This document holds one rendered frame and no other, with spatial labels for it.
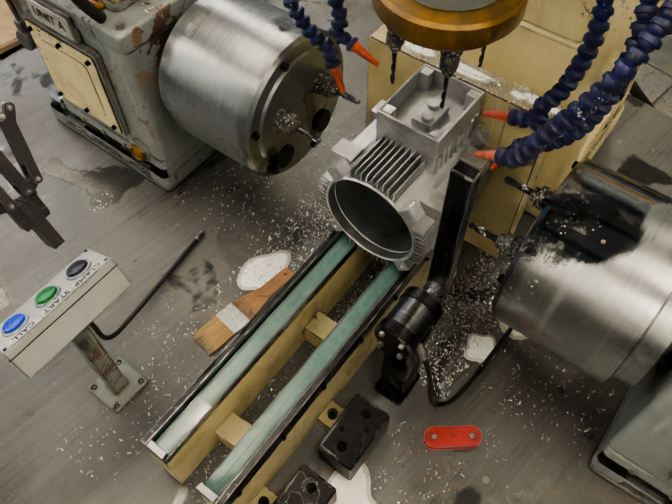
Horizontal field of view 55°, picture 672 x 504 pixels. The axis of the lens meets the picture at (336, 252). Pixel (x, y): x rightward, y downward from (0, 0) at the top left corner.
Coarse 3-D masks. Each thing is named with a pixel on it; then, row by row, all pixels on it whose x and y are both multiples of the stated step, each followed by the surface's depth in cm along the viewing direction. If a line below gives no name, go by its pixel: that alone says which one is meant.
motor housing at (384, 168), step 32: (384, 160) 89; (416, 160) 89; (320, 192) 99; (352, 192) 102; (384, 192) 88; (416, 192) 90; (352, 224) 102; (384, 224) 103; (416, 224) 90; (384, 256) 100; (416, 256) 93
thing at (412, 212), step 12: (480, 132) 94; (480, 144) 95; (336, 168) 90; (348, 168) 92; (408, 204) 87; (408, 216) 88; (420, 216) 87; (336, 228) 102; (396, 264) 98; (408, 264) 97
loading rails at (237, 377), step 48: (336, 240) 105; (288, 288) 99; (336, 288) 108; (384, 288) 100; (240, 336) 94; (288, 336) 100; (336, 336) 95; (192, 384) 90; (240, 384) 94; (288, 384) 91; (336, 384) 98; (192, 432) 88; (240, 432) 95; (288, 432) 89; (240, 480) 83
